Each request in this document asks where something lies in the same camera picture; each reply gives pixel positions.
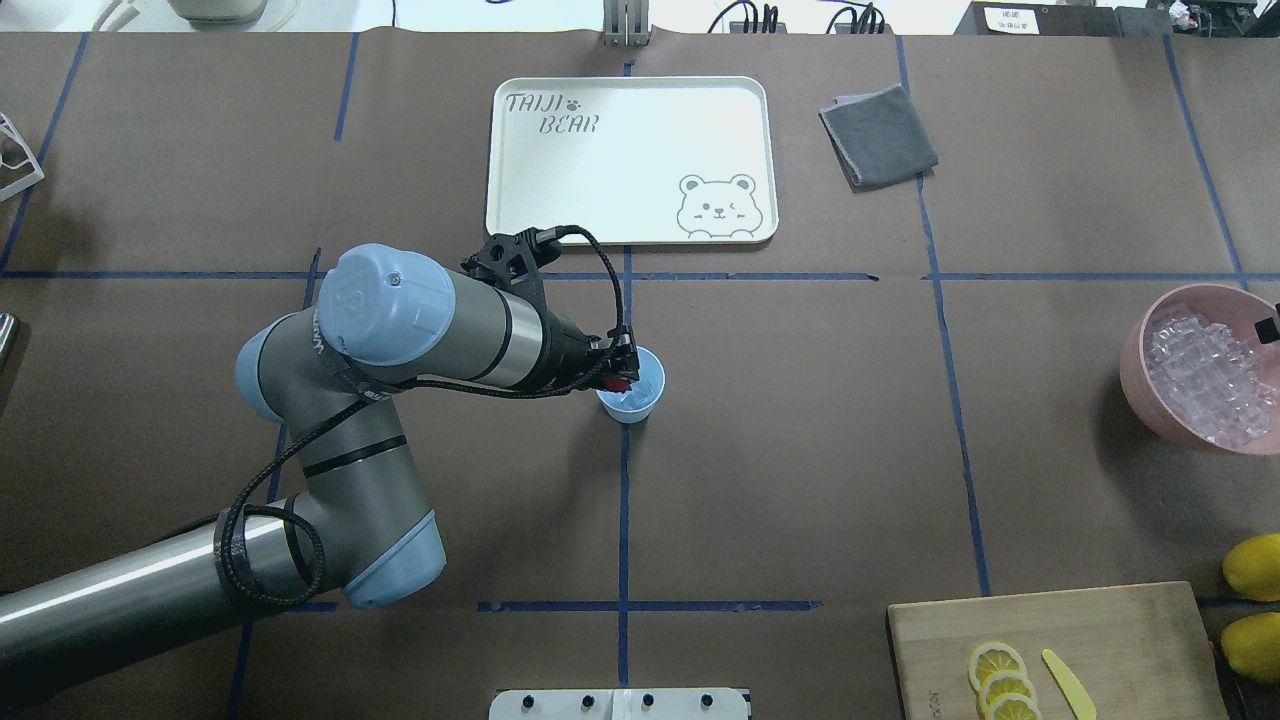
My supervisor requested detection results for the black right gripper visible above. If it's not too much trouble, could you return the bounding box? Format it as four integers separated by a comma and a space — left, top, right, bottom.
1254, 316, 1280, 346

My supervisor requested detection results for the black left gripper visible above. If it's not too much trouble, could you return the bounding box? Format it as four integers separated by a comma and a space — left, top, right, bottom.
575, 325, 639, 389

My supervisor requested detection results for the light blue plastic cup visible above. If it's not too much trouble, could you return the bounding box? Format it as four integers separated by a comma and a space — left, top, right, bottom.
595, 346, 667, 424

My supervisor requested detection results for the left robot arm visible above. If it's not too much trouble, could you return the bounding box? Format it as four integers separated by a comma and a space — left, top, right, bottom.
3, 243, 637, 712

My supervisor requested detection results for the clear ice cubes pile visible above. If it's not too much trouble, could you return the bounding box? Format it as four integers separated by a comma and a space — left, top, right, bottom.
1143, 304, 1277, 450

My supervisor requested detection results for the pink bowl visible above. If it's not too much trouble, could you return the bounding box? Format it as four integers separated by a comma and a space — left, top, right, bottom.
1119, 283, 1279, 457

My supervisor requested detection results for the white bear serving tray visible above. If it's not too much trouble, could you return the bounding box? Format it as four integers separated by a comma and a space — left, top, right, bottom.
485, 76, 780, 246

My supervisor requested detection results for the yellow lemon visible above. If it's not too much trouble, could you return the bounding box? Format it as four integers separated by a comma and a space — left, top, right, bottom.
1219, 612, 1279, 685
1221, 533, 1279, 603

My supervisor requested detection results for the wooden cutting board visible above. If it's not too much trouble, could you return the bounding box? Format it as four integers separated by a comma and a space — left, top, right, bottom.
887, 582, 1228, 719

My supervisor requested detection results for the grey folded cloth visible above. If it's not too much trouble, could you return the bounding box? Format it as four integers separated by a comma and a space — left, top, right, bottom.
818, 85, 940, 192

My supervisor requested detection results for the yellow plastic knife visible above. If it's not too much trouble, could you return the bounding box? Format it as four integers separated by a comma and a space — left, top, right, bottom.
1041, 648, 1100, 720

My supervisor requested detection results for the lemon slices stack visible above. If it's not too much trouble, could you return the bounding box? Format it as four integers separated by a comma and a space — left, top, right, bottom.
966, 641, 1044, 719

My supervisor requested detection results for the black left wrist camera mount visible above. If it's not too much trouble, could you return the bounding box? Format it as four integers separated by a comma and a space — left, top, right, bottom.
460, 228, 562, 315

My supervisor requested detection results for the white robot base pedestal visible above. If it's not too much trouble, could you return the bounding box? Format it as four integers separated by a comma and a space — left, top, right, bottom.
488, 687, 753, 719

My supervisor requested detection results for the white wire cup rack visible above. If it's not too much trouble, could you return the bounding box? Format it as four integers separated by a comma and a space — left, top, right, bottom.
1, 113, 46, 202

